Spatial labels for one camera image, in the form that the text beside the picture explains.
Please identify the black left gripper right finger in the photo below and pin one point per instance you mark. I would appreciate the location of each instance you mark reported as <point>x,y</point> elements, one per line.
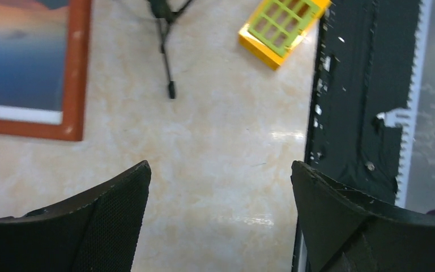
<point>345,229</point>

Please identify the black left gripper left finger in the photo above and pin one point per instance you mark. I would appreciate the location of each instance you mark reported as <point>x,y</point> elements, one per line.
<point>95,230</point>

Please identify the red wooden picture frame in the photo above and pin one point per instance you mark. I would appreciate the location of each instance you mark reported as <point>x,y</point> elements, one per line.
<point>75,81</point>

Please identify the sunset photo print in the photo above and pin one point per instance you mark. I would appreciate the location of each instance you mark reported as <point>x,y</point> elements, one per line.
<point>33,43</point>

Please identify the black mini tripod stand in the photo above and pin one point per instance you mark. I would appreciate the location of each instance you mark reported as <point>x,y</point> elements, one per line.
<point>165,17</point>

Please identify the white slotted cable duct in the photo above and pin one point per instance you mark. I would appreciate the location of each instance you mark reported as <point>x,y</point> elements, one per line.
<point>405,118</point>

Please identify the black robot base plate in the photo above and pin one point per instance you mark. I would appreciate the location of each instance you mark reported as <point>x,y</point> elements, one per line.
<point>362,70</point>

